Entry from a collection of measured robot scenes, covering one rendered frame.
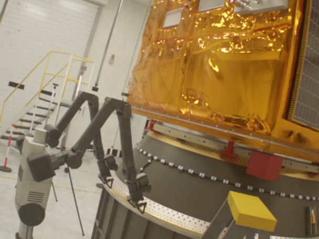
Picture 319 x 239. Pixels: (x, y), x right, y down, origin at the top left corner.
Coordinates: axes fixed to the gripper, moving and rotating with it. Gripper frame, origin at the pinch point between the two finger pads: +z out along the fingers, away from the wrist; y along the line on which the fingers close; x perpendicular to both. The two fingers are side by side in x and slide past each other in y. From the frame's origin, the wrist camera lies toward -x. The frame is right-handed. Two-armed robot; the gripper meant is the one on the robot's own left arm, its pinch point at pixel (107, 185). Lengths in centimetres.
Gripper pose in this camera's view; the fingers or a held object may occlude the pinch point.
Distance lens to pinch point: 227.1
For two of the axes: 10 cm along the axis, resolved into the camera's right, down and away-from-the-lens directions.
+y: -5.2, -1.3, 8.4
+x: -8.3, 2.9, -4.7
